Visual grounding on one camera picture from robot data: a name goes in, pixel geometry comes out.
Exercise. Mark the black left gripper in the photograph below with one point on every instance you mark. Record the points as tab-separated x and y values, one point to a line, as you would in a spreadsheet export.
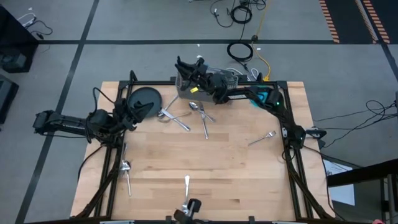
124	115

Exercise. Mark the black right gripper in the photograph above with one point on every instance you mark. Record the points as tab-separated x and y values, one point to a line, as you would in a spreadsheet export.
214	87

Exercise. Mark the grey plastic cutlery basket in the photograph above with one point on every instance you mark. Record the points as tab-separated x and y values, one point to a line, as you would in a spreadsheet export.
186	95

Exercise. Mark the silver knife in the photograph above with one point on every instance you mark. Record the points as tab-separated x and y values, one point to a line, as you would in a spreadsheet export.
204	124
174	119

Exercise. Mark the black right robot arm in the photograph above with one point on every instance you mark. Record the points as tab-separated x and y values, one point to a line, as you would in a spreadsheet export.
292	124

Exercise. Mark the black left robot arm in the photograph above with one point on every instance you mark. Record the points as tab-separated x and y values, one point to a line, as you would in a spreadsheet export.
68	123

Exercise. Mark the black round plate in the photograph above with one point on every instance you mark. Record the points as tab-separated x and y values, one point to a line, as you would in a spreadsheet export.
146	93

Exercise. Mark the yellow tag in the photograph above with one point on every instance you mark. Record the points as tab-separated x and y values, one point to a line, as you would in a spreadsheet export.
194	90

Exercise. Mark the small black object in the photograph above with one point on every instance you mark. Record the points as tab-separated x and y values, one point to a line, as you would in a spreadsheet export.
194	205

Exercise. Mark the black box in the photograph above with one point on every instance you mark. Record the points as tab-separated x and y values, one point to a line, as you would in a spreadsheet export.
6	99

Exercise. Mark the orange striped tape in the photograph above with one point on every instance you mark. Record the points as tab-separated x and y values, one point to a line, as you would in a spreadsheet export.
375	21
329	21

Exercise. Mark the black cabinet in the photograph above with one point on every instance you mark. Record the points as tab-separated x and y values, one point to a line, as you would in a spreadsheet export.
12	37

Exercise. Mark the black floor mat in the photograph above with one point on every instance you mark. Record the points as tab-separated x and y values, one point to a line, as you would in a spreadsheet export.
345	18

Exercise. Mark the white paper sheet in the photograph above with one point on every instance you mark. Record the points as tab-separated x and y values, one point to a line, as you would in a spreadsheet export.
342	193

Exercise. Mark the black desk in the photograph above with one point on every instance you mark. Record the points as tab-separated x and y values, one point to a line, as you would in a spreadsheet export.
357	175

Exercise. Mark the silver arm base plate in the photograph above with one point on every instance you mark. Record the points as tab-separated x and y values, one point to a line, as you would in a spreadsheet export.
286	132

